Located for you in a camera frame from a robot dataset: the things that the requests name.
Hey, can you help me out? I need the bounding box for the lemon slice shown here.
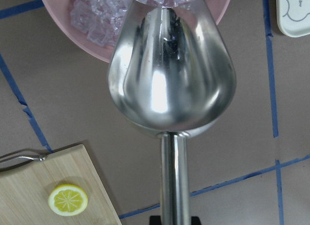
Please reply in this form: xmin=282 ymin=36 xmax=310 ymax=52
xmin=48 ymin=184 xmax=88 ymax=216

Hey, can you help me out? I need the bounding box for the pink bowl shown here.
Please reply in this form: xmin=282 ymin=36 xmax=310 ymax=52
xmin=42 ymin=0 xmax=230 ymax=63

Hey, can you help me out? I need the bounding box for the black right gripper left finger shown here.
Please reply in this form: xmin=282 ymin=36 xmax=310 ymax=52
xmin=149 ymin=216 xmax=161 ymax=225

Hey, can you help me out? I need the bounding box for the cream serving tray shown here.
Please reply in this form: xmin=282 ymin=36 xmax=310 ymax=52
xmin=276 ymin=0 xmax=310 ymax=38

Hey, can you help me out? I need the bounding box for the pile of ice cubes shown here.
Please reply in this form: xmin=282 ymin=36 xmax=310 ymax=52
xmin=70 ymin=0 xmax=193 ymax=47

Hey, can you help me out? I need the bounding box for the stainless steel ice scoop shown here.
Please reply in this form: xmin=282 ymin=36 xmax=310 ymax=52
xmin=108 ymin=0 xmax=236 ymax=225

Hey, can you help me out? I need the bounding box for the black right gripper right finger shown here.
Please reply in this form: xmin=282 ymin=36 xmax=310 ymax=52
xmin=191 ymin=216 xmax=202 ymax=225

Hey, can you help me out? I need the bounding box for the wooden cutting board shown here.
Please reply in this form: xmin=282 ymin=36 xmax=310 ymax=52
xmin=0 ymin=144 xmax=121 ymax=225

